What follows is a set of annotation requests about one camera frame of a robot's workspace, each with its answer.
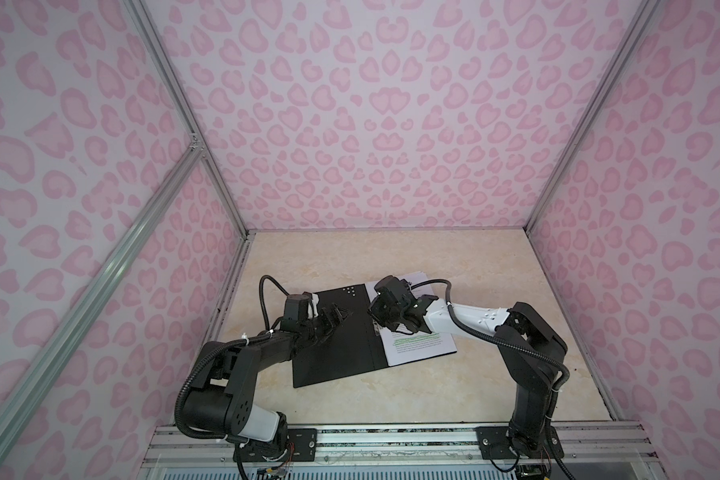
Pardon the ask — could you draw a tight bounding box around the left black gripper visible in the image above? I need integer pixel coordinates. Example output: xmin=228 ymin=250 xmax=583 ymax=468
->
xmin=300 ymin=303 xmax=350 ymax=345

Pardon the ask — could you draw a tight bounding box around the blue black file folder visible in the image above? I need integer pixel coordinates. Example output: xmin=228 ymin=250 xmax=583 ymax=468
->
xmin=290 ymin=271 xmax=458 ymax=389

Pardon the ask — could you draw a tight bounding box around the green highlighted paper sheet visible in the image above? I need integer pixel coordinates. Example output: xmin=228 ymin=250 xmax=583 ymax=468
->
xmin=365 ymin=271 xmax=457 ymax=368

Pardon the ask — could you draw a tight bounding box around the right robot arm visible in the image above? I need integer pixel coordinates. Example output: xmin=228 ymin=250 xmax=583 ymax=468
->
xmin=369 ymin=275 xmax=570 ymax=458

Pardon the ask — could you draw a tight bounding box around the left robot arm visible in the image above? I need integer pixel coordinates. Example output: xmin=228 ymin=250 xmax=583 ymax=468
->
xmin=174 ymin=293 xmax=348 ymax=455

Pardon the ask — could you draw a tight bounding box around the left diagonal aluminium strut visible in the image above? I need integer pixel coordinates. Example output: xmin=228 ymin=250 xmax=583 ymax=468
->
xmin=0 ymin=146 xmax=203 ymax=466

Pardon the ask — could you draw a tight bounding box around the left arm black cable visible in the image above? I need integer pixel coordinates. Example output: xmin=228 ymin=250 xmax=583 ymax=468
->
xmin=258 ymin=274 xmax=290 ymax=332

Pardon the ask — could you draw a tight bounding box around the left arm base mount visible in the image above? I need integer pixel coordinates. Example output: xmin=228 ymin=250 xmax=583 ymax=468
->
xmin=233 ymin=427 xmax=317 ymax=463

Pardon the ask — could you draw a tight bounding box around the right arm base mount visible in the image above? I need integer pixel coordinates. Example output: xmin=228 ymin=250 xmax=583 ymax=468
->
xmin=474 ymin=425 xmax=565 ymax=463

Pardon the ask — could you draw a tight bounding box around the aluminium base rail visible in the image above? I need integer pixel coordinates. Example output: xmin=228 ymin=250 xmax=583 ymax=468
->
xmin=138 ymin=421 xmax=666 ymax=479

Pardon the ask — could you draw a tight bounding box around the left corner aluminium post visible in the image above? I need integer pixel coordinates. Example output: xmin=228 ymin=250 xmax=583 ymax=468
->
xmin=123 ymin=0 xmax=249 ymax=239

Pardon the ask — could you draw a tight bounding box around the corner aluminium post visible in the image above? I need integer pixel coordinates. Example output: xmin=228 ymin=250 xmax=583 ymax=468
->
xmin=523 ymin=0 xmax=664 ymax=237
xmin=123 ymin=0 xmax=249 ymax=239

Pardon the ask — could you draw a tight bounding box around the right corner aluminium post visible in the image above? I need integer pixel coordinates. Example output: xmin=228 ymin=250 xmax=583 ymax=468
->
xmin=523 ymin=0 xmax=664 ymax=237

